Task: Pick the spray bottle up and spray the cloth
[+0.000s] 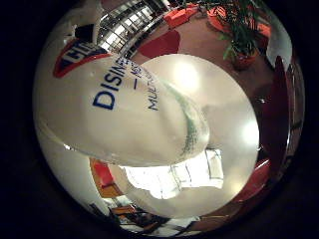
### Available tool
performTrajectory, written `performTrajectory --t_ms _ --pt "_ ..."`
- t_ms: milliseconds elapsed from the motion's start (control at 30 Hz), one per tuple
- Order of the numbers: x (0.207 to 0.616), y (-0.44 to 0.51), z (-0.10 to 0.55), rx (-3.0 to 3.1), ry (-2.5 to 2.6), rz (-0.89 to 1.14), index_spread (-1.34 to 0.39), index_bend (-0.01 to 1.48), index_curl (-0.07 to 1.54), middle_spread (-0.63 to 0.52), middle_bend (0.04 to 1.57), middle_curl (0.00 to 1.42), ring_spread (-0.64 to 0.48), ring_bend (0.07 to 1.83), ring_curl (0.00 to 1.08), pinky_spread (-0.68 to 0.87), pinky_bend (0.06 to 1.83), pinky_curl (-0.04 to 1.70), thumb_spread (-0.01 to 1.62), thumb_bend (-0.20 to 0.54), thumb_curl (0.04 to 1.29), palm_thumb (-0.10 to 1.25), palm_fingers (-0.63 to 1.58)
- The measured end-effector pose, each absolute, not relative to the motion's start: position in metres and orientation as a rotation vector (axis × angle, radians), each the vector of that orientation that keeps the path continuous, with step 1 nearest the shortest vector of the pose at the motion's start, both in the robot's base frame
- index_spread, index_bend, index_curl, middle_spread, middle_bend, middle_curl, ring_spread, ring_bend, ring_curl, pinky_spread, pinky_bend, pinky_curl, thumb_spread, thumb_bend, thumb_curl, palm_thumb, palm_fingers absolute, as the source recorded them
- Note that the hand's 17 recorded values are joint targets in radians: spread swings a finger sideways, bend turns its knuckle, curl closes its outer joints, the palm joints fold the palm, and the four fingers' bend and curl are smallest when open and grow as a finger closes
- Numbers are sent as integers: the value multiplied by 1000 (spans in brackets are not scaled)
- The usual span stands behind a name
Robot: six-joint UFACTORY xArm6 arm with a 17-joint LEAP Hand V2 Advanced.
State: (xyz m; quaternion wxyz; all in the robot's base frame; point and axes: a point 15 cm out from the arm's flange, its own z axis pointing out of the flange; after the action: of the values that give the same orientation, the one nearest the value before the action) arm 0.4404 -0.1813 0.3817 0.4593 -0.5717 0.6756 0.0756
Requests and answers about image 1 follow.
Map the white disinfectant wipes canister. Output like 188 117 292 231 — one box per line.
32 34 211 168

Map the red oval floor rug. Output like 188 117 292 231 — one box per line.
137 29 182 60

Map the black white shelf unit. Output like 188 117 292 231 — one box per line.
99 0 170 58

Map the red sofa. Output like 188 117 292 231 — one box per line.
162 4 201 30

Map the orange plant pot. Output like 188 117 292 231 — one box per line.
231 49 259 72

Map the green leafy potted plant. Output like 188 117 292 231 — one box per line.
185 0 271 63

